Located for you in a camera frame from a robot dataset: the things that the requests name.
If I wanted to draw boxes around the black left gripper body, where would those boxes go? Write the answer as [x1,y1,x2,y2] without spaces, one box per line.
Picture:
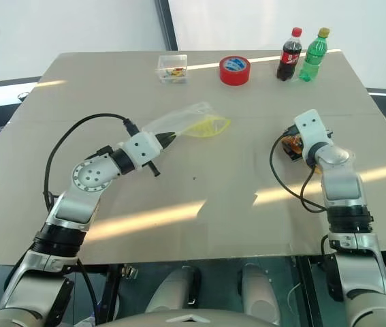
[143,133,170,178]

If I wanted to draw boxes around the orange snack packet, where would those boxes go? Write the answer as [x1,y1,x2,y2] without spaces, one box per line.
[280,134,304,155]

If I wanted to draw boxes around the clear plastic zip bag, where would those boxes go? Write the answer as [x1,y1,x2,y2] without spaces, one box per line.
[140,101,232,139]

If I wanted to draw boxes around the colourful small clips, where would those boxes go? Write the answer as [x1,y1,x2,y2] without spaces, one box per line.
[163,67,186,82]

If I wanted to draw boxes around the clear plastic box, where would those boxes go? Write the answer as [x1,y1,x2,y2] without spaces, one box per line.
[155,53,191,84]

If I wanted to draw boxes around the cola bottle red cap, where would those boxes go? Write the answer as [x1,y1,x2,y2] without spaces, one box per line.
[276,27,304,82]

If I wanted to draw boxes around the green soda bottle yellow cap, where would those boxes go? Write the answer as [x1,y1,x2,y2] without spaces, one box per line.
[297,27,332,83]

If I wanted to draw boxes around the red tape roll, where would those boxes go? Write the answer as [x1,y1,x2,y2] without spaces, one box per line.
[219,56,252,87]

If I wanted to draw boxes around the grey rounded robot leg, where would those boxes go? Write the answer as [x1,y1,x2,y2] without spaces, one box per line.
[144,265,203,315]
[241,263,291,325]

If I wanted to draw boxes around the grey robot torso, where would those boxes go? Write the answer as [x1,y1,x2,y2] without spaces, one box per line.
[95,308,284,327]

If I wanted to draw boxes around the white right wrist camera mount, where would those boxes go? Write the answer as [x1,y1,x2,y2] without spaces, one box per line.
[293,109,332,158]

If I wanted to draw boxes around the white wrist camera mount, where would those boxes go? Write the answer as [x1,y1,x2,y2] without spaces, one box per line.
[293,109,332,158]
[126,132,163,170]

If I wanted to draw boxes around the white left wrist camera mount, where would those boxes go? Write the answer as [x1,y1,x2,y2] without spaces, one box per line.
[126,132,163,170]

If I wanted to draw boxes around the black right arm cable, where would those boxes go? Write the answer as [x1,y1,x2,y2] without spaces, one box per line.
[269,134,329,214]

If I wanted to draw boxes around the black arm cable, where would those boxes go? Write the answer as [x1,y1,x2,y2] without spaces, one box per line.
[42,114,142,219]
[269,134,329,214]

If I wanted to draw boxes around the black window frame post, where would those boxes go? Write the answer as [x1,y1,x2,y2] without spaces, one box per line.
[159,0,180,52]

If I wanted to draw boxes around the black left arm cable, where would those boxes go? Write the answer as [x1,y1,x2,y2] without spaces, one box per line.
[42,114,142,219]

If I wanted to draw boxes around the black table frame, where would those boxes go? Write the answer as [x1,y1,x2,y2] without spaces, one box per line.
[85,261,141,313]

